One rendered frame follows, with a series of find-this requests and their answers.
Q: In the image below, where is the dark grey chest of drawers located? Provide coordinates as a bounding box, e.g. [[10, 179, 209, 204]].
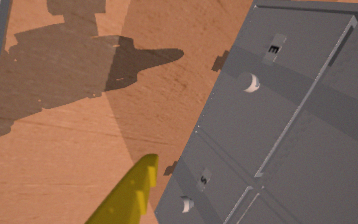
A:
[[154, 0, 358, 224]]

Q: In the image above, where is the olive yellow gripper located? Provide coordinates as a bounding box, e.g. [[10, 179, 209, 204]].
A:
[[84, 154, 159, 224]]

